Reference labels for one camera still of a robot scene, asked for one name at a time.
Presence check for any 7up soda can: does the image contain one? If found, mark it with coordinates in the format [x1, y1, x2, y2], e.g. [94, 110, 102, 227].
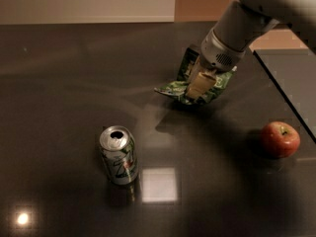
[99, 125, 138, 186]

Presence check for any green jalapeno chip bag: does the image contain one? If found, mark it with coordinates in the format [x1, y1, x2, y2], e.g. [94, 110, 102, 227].
[154, 45, 237, 106]

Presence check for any red apple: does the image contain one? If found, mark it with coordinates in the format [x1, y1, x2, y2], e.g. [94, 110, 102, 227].
[260, 121, 300, 158]

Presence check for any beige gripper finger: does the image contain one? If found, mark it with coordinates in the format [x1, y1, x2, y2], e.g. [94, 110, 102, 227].
[186, 59, 216, 100]

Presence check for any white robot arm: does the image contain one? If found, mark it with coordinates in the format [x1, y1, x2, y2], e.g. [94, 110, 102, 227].
[186, 0, 316, 100]

